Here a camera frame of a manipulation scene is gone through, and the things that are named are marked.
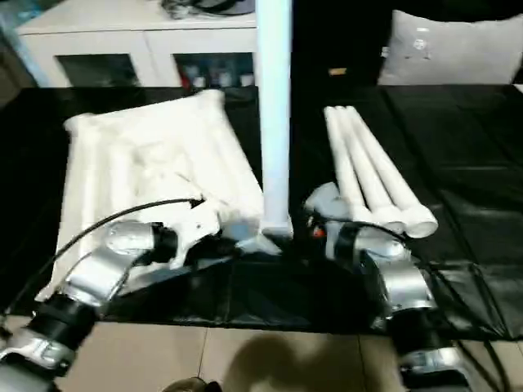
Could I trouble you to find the white plastic table top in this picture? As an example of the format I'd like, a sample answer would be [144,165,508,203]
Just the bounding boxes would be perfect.
[38,89,295,303]

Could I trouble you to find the white plastic table leg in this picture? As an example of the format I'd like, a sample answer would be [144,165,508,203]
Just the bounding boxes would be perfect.
[345,105,440,240]
[324,105,381,229]
[334,105,408,236]
[255,0,294,240]

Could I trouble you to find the black mat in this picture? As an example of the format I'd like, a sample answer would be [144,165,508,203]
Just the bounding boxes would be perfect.
[0,83,523,342]

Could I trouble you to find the grey cushion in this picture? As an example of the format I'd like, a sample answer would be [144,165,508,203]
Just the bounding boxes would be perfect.
[378,10,523,86]

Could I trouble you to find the white cabinet with glass doors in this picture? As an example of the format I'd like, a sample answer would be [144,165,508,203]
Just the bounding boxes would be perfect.
[16,0,261,89]

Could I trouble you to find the grey bag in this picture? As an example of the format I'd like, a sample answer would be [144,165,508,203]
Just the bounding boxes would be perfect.
[191,0,250,13]

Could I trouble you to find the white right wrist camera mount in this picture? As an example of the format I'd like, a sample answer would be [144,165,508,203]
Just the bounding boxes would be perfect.
[305,182,348,229]

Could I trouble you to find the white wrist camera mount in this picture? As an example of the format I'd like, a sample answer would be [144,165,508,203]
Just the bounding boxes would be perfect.
[165,195,224,270]
[305,182,348,229]

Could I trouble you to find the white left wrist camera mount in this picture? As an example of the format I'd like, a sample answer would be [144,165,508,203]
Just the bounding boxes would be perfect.
[165,195,224,270]

